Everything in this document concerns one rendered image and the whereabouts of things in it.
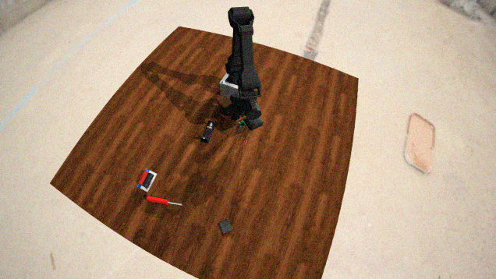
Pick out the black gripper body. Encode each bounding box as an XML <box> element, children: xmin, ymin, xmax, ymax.
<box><xmin>229</xmin><ymin>92</ymin><xmax>264</xmax><ymax>131</ymax></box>

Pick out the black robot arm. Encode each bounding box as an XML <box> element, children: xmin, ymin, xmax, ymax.
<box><xmin>225</xmin><ymin>6</ymin><xmax>262</xmax><ymax>121</ymax></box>

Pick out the red-handled screwdriver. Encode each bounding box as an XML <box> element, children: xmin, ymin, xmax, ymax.
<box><xmin>147</xmin><ymin>196</ymin><xmax>182</xmax><ymax>205</ymax></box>

